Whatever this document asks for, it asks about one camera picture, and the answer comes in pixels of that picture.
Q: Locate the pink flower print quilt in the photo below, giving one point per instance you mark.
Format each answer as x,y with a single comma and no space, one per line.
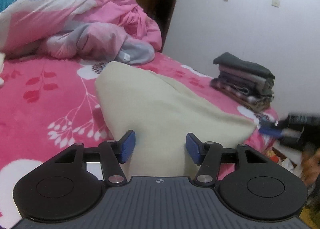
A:
100,13

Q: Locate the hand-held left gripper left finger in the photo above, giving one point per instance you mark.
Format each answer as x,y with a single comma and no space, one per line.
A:
127,147

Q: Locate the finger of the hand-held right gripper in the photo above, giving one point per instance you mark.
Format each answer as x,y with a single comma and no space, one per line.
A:
271,129

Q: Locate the white wall switch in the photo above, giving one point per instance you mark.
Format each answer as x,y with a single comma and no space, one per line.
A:
276,3

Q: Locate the brown wooden door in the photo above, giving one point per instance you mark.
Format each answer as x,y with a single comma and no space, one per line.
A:
155,6

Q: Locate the person's right hand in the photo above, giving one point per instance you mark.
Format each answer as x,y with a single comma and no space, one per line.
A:
313,166

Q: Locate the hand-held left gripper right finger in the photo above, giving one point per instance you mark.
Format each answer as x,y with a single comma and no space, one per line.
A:
193,147

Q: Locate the stack of folded clothes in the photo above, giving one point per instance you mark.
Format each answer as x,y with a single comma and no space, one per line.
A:
245,78

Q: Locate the beige zip jacket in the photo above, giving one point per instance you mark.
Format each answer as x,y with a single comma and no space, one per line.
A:
162,106

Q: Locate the red gift box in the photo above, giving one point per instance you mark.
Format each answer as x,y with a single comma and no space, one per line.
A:
272,156

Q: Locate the pink floral fleece blanket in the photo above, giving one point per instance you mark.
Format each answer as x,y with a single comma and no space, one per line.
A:
45,99

